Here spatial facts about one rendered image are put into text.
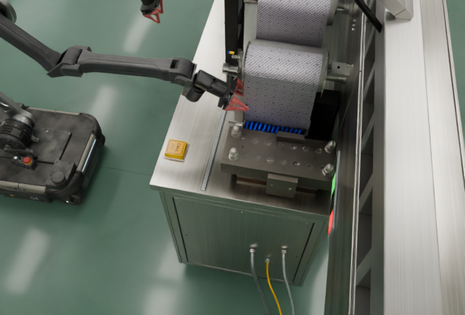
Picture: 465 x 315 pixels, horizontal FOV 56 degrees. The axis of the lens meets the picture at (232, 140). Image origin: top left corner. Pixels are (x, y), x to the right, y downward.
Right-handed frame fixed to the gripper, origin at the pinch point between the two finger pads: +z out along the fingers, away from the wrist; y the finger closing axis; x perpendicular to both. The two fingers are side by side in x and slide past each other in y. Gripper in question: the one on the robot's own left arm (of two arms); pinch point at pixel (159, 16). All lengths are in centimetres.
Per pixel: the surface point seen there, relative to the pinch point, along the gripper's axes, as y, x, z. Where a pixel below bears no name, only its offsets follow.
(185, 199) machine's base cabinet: -76, -19, 22
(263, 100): -50, -53, 1
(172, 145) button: -59, -15, 12
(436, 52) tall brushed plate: -48, -105, -10
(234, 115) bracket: -43, -35, 18
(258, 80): -49, -54, -8
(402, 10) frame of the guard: -60, -97, -40
